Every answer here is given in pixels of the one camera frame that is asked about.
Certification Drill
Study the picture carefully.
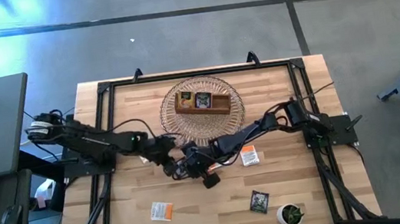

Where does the round woven wicker mat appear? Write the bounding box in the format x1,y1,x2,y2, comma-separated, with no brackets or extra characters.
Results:
155,70,250,152

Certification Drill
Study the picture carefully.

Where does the white object under desk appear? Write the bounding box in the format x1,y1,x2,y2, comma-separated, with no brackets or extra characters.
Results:
31,176,61,211

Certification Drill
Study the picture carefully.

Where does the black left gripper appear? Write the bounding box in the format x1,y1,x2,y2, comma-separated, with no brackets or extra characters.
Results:
144,133,183,181

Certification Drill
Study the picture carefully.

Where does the wooden tea organizer box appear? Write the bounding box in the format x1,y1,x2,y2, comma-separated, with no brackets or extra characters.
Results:
172,84,233,122

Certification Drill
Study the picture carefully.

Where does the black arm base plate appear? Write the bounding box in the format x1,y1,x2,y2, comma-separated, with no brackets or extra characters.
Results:
59,141,121,181
299,110,367,153

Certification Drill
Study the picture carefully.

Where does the yellow mango tea packet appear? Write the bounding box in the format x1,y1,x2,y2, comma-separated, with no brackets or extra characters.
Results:
177,90,196,110

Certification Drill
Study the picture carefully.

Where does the black metal table frame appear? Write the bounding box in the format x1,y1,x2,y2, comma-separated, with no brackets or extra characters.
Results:
35,37,385,224

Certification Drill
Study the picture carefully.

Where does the potted plant white pot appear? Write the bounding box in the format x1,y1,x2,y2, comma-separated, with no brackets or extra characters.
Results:
274,202,306,224

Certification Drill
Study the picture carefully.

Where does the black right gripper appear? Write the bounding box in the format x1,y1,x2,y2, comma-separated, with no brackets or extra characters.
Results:
173,140,223,193

